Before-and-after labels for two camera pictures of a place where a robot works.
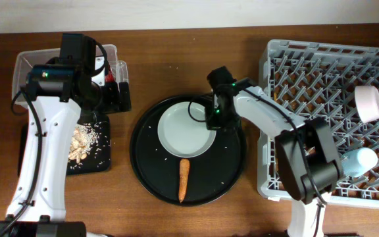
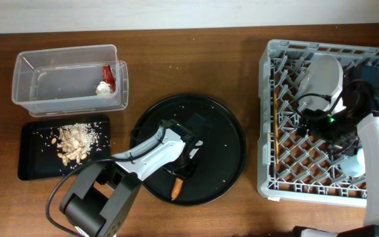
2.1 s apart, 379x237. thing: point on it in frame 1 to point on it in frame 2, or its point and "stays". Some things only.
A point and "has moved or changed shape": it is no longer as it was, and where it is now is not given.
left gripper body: [110, 101] to [183, 168]
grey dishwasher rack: [320, 79] stays
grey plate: [183, 131] to [324, 75]
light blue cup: [357, 162] stays
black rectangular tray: [89, 149] stays
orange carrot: [184, 166] has moved or changed shape
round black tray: [211, 175] stays
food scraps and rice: [83, 139] stays
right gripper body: [219, 119] to [333, 130]
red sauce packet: [110, 77] stays
